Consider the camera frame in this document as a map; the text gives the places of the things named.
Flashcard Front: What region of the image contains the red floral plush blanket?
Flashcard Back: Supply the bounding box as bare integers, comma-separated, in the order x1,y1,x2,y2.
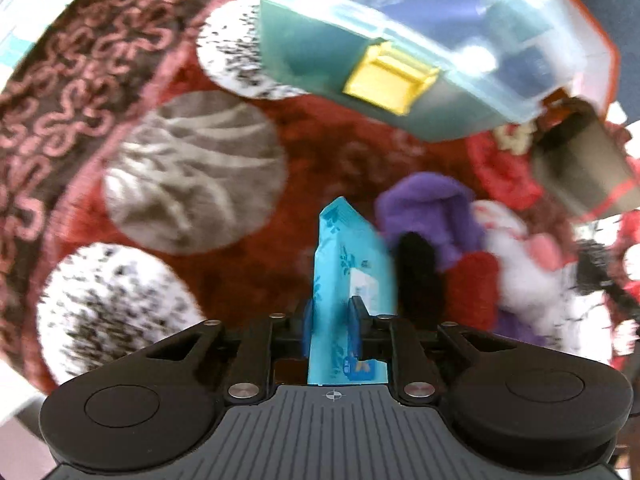
1,0,639,392

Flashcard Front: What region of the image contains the clear lidded storage box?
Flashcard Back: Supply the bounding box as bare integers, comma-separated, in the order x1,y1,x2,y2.
258,0,586,140

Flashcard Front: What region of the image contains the pink soft pouch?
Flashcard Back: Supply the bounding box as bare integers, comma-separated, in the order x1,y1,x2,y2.
524,233,577,272

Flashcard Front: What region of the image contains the cream hair scrunchie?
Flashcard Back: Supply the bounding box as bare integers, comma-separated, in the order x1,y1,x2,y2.
492,122,536,156

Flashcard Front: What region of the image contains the purple cloth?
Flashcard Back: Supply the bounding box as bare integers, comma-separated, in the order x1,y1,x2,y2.
375,172,544,346

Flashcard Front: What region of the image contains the olive striped zipper pouch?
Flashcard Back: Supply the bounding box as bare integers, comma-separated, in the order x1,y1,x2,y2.
529,92,639,222

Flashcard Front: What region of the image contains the teal tissue pack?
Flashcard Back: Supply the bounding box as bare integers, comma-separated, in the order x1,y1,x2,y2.
307,197,396,386

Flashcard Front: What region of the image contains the orange rimmed white box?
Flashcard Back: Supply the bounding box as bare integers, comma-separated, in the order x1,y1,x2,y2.
561,0,620,117

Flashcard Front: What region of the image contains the red plush cloth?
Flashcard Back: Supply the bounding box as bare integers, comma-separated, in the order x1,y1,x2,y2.
442,252,499,332

